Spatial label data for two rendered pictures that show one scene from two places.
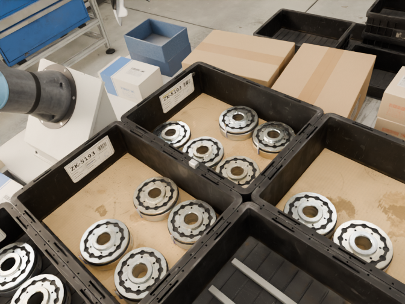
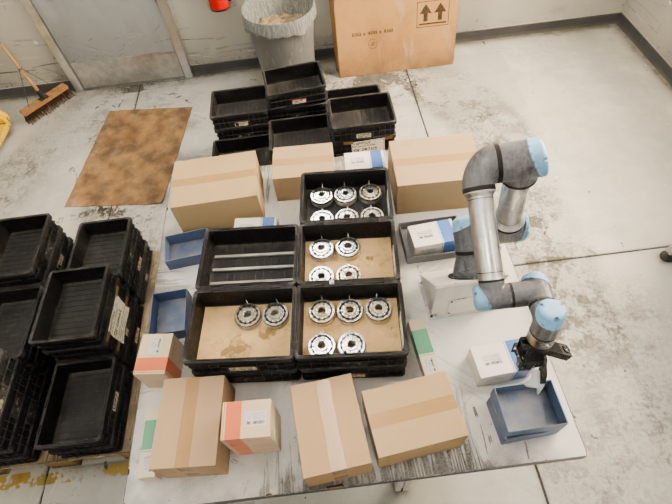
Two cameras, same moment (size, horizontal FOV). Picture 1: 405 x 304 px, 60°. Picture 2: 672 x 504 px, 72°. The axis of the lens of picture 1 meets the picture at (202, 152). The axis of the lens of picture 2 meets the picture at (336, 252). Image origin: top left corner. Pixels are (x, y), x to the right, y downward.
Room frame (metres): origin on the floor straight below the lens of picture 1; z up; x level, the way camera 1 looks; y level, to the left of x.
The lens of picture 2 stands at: (1.16, -0.61, 2.43)
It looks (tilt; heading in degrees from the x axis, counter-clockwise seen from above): 55 degrees down; 135
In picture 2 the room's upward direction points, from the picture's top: 7 degrees counter-clockwise
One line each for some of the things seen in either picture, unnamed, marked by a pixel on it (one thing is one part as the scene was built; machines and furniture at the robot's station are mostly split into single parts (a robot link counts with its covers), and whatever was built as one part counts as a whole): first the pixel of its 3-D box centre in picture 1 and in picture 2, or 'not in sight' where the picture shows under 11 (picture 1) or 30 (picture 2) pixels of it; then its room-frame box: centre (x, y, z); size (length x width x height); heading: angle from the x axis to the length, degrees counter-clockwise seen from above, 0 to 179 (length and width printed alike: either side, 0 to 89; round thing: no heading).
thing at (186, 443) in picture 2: not in sight; (195, 426); (0.41, -0.66, 0.78); 0.30 x 0.22 x 0.16; 132
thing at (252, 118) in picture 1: (238, 119); (351, 344); (0.68, -0.11, 0.86); 0.10 x 0.10 x 0.01
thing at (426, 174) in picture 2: not in sight; (433, 173); (0.43, 0.85, 0.80); 0.40 x 0.30 x 0.20; 43
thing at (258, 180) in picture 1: (217, 117); (350, 319); (0.63, -0.05, 0.92); 0.40 x 0.30 x 0.02; 40
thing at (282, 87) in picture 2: not in sight; (298, 106); (-0.89, 1.24, 0.37); 0.42 x 0.34 x 0.46; 45
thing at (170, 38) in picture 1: (156, 39); (527, 407); (1.28, 0.09, 0.81); 0.20 x 0.15 x 0.07; 46
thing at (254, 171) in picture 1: (237, 172); (321, 311); (0.50, -0.07, 0.86); 0.10 x 0.10 x 0.01
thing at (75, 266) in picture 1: (122, 201); (347, 251); (0.44, 0.18, 0.92); 0.40 x 0.30 x 0.02; 40
